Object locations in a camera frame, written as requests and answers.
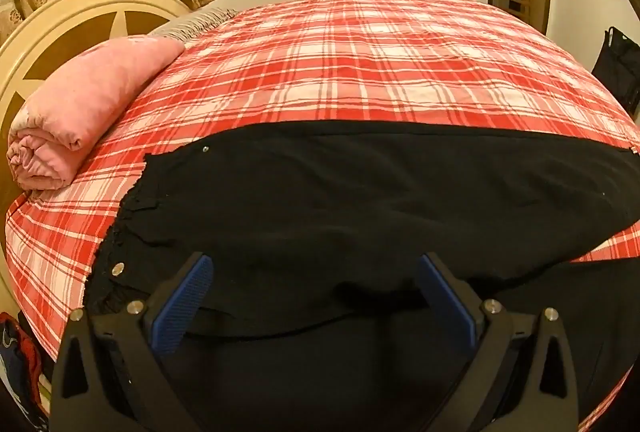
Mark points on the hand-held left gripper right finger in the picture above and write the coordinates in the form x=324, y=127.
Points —
x=447, y=299

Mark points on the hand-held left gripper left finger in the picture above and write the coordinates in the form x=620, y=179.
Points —
x=182, y=299

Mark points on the black pants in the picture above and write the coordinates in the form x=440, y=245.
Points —
x=325, y=212

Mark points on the pile of colourful clothes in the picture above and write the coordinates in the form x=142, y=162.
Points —
x=22, y=362

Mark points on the pink folded quilt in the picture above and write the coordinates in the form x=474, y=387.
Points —
x=95, y=102

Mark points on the red plaid bed sheet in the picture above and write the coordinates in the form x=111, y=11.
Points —
x=350, y=62

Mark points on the grey fringed blanket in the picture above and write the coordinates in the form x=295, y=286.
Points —
x=195, y=24

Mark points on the black bag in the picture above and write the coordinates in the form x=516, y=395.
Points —
x=617, y=67

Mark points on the cream round headboard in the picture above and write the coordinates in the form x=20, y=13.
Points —
x=75, y=7

